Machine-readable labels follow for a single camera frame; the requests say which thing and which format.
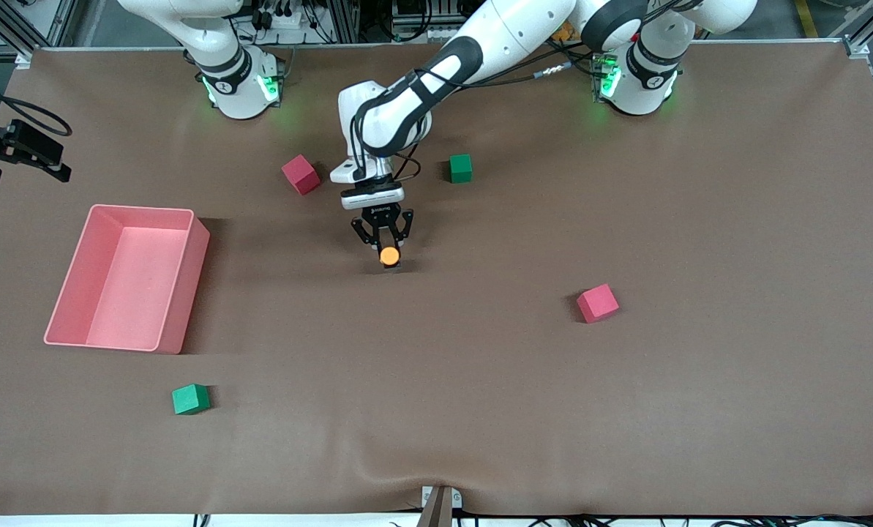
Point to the brown table cover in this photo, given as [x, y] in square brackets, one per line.
[436, 410]

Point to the white terminal block row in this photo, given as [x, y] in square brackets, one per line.
[436, 33]

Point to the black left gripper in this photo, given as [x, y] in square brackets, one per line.
[382, 216]

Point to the green cube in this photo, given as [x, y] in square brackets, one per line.
[190, 400]
[460, 168]

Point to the pink plastic bin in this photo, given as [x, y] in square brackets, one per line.
[136, 278]

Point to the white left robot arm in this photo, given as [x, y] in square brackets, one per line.
[509, 36]

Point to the white power strip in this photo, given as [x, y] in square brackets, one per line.
[290, 18]

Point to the brown camera stand post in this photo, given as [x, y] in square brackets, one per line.
[438, 509]

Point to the orange capped push button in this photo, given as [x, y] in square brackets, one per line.
[389, 255]

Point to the pink cube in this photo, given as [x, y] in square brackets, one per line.
[597, 304]
[301, 174]

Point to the orange packaged goods pile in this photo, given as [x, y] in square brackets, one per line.
[564, 29]

